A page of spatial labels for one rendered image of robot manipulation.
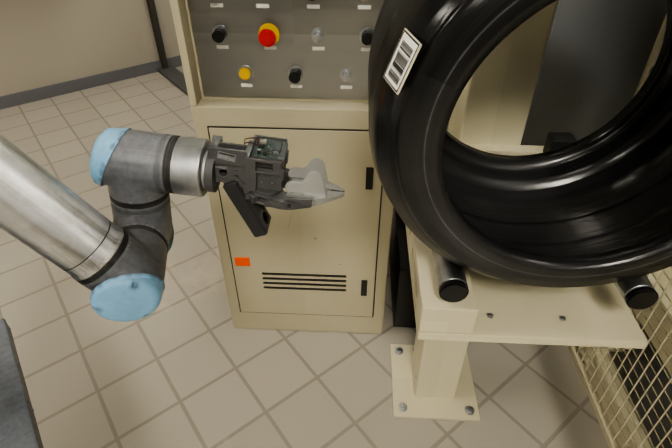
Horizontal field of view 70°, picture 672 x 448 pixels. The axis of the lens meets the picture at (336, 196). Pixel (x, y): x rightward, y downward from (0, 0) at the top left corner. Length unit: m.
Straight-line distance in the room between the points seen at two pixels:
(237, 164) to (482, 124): 0.52
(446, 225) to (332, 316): 1.16
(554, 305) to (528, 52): 0.45
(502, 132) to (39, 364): 1.68
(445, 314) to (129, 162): 0.53
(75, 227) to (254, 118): 0.71
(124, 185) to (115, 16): 3.24
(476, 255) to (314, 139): 0.71
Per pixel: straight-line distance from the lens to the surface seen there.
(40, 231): 0.68
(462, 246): 0.69
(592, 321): 0.94
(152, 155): 0.75
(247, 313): 1.81
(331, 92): 1.28
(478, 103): 1.00
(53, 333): 2.11
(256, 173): 0.72
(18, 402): 1.15
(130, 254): 0.72
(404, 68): 0.54
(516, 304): 0.91
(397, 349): 1.78
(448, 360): 1.55
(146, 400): 1.79
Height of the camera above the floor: 1.45
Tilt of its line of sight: 36 degrees down
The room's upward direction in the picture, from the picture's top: straight up
